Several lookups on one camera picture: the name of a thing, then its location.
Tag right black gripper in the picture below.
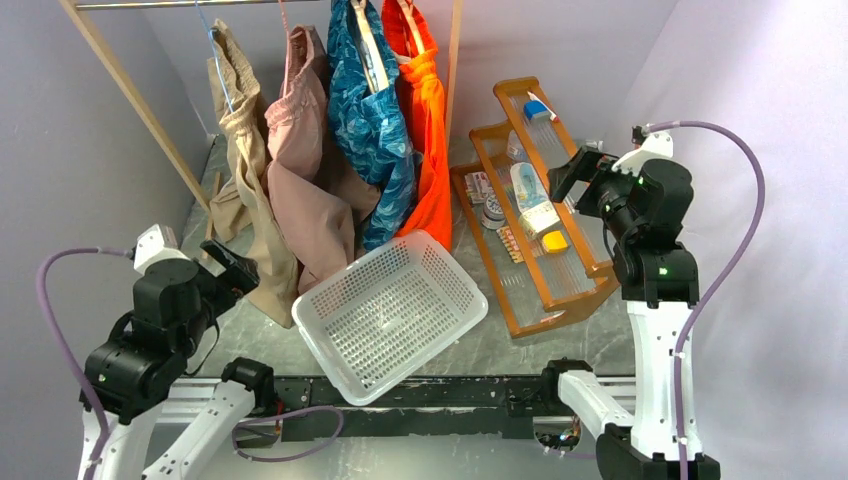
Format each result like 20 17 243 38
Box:
546 144 640 240

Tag beige shorts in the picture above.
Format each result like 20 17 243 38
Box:
207 19 299 328

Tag pink shorts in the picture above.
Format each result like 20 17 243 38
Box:
265 25 381 293

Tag blue wire hanger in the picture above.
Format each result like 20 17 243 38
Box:
193 0 234 113

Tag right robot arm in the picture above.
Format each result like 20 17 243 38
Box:
539 147 721 479

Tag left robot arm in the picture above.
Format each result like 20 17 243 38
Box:
78 240 279 479

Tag orange shorts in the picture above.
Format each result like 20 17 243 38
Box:
381 1 453 250

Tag blue patterned shorts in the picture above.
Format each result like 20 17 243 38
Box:
327 1 419 251

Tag wooden hanger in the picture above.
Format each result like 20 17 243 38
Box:
397 0 426 59
349 0 390 93

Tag blue white tube pack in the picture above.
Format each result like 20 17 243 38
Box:
510 162 549 214

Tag clear small bottle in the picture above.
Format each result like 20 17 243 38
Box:
505 130 528 163

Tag white box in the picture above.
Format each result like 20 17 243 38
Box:
519 201 561 240

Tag blue white eraser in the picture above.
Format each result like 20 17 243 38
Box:
523 92 559 123

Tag yellow block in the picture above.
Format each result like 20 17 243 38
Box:
541 231 570 254

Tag wooden tiered shelf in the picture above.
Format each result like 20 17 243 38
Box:
450 77 619 338

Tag orange snack pack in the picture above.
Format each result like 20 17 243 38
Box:
496 226 524 263

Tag round tin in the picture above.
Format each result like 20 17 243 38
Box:
481 194 506 230

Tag small card pack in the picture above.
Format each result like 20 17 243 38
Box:
464 171 494 205

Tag white plastic basket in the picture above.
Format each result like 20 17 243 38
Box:
292 230 489 406

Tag wooden clothes rack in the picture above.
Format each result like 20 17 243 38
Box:
59 1 464 211

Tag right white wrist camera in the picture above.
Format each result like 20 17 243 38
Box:
611 129 674 177

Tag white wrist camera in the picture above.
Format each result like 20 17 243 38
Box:
611 129 674 177
133 224 189 275

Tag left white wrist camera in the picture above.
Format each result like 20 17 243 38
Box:
133 224 189 275

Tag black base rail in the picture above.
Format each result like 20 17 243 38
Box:
158 374 637 445

